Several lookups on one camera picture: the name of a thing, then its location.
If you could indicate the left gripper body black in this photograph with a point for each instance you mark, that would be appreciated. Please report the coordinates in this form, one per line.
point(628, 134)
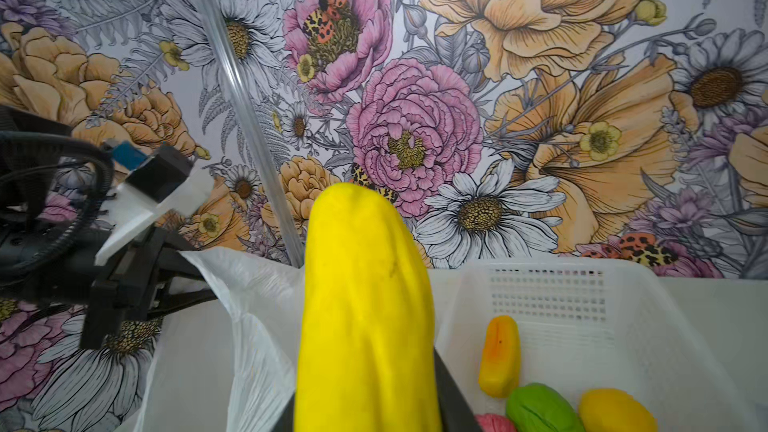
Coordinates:
point(111, 257)

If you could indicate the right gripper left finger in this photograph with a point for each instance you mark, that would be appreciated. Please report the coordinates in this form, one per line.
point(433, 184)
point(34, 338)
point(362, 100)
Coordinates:
point(285, 421)

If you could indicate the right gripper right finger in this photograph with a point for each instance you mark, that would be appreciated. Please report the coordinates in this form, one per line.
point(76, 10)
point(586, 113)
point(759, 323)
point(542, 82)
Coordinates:
point(456, 414)

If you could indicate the pink toy fruit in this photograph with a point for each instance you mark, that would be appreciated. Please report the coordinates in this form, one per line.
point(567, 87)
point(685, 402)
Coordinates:
point(495, 423)

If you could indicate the orange toy fruit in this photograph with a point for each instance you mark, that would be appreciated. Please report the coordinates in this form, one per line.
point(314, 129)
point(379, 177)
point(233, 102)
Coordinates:
point(500, 367)

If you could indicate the green toy fruit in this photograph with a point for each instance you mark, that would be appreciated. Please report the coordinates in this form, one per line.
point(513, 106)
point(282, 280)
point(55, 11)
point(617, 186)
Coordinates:
point(538, 407)

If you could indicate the translucent white plastic bag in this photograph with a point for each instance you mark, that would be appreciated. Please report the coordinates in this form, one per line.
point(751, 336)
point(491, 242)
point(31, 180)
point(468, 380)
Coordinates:
point(228, 364)

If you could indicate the yellow toy banana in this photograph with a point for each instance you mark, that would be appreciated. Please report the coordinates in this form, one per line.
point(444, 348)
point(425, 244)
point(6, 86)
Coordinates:
point(365, 359)

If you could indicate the yellow toy fruit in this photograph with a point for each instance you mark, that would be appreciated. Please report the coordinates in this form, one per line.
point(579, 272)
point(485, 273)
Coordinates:
point(610, 409)

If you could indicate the white plastic mesh basket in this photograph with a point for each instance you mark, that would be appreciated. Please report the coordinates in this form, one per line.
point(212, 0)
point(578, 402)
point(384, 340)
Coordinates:
point(586, 324)

